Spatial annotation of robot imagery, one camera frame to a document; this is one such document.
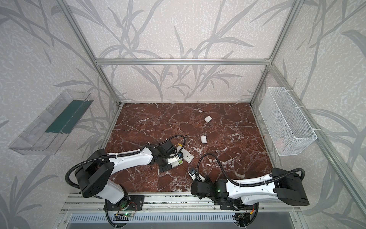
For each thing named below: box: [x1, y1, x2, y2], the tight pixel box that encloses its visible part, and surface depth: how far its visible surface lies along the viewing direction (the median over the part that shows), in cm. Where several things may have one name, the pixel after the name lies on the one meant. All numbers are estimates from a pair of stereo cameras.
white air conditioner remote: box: [167, 156, 183, 168], surface depth 80 cm
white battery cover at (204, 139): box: [200, 135, 208, 144], surface depth 101 cm
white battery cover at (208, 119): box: [203, 115, 213, 123], surface depth 112 cm
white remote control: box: [176, 145, 195, 164], surface depth 91 cm
